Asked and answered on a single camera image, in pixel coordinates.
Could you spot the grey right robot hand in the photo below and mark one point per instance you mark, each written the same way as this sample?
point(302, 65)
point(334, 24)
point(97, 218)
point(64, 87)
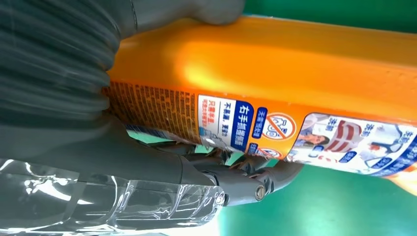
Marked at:
point(97, 156)

